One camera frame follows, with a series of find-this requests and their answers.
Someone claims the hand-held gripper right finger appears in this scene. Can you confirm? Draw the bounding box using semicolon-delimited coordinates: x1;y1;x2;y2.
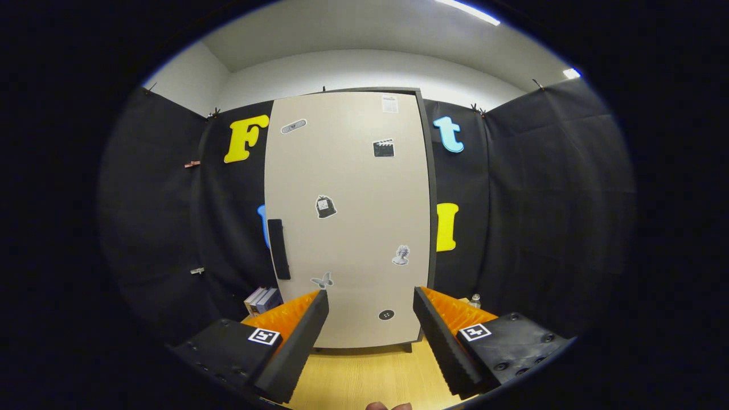
412;286;573;399

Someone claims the blue book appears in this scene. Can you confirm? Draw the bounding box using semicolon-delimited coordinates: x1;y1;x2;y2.
257;288;284;315

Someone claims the long ceiling light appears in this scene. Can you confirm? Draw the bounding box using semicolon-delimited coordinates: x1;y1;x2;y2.
437;0;501;27

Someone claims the black backdrop cloth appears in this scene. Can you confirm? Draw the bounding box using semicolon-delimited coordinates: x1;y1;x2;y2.
97;77;637;342

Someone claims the black door handle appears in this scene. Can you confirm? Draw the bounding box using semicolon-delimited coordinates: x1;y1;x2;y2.
268;219;292;281

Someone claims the grey shoe cabinet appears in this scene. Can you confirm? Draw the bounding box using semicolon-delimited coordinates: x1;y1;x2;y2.
264;87;438;354

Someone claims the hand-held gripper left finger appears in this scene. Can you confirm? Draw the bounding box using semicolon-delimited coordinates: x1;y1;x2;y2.
171;289;330;404

